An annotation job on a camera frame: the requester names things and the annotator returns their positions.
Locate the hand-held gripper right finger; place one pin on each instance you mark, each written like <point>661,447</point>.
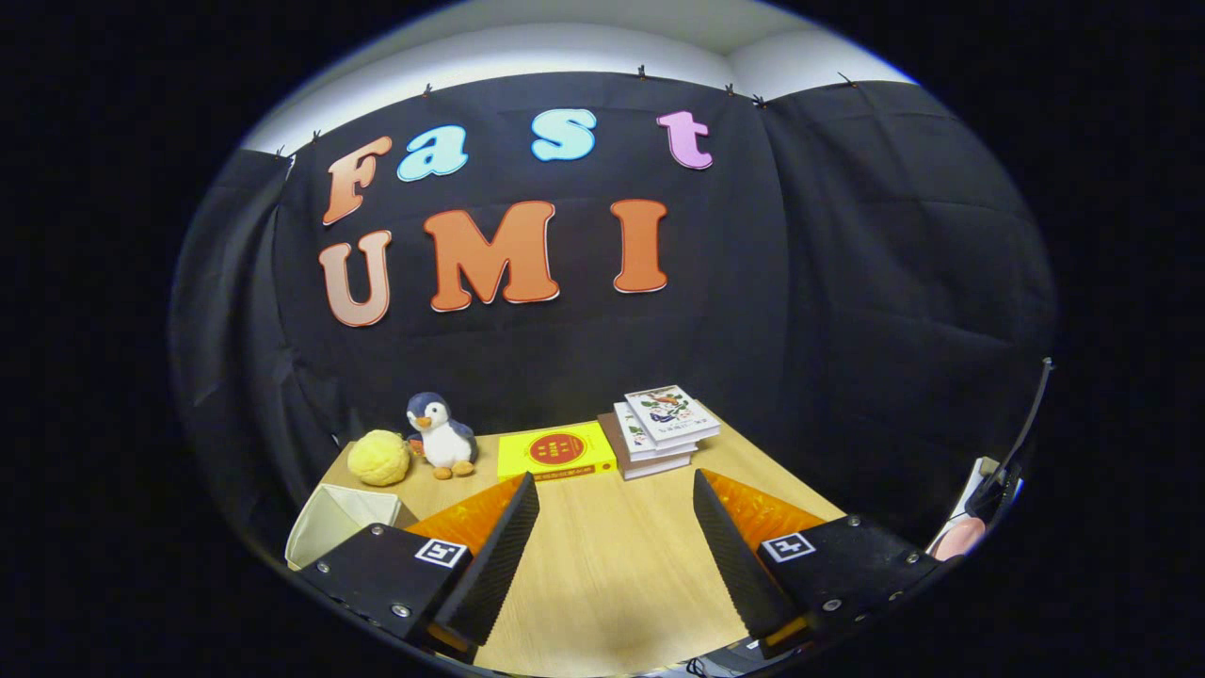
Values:
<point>734,565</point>

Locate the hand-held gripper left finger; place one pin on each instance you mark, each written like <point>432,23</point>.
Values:
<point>494,565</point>

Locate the beige fabric storage box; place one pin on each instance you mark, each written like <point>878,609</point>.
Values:
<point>329,523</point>

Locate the brown cover book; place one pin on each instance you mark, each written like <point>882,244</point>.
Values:
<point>650,467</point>

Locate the yellow book with red circle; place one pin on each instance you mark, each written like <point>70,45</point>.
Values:
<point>555,450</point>

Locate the penguin plush toy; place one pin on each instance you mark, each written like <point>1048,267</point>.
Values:
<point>444,443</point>

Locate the yellow round plush toy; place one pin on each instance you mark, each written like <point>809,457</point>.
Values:
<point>378,459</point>

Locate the white cover book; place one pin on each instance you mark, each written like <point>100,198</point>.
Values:
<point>635,435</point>

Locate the pink rounded object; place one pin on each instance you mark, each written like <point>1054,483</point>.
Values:
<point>958,539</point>

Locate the black backdrop cloth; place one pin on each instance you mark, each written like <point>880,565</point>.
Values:
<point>847,311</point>

